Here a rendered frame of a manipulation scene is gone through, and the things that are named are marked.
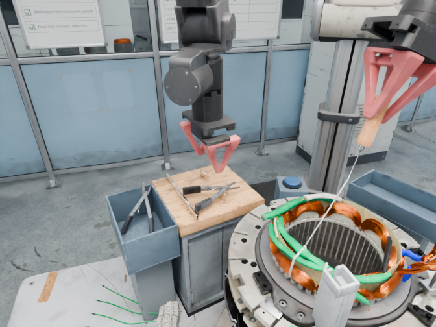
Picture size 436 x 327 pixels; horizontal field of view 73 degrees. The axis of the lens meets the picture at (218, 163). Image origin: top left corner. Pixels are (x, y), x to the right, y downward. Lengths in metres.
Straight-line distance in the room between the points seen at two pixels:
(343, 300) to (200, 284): 0.43
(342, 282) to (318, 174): 0.60
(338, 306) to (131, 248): 0.37
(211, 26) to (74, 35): 2.07
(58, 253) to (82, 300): 1.37
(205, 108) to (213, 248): 0.32
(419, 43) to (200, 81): 0.26
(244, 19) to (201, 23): 2.19
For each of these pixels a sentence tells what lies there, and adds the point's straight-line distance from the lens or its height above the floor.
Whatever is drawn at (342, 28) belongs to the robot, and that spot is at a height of 1.39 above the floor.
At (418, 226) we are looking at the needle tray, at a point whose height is 1.04.
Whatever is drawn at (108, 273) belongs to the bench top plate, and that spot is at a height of 0.78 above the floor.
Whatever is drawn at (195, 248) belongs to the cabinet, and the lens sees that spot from 0.66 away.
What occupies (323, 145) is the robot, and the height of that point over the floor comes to 1.08.
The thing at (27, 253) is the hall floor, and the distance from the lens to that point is 2.35.
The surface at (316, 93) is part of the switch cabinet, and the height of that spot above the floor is 0.69.
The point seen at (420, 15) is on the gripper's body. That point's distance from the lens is 0.39.
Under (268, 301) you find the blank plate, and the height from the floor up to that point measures 1.10.
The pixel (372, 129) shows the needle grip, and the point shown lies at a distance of 0.39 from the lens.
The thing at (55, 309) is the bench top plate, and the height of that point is 0.78.
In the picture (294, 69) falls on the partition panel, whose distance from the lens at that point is 3.01.
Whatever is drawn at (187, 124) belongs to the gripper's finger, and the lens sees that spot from 0.59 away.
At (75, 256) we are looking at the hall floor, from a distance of 2.18.
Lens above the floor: 1.45
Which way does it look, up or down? 30 degrees down
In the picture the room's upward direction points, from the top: straight up
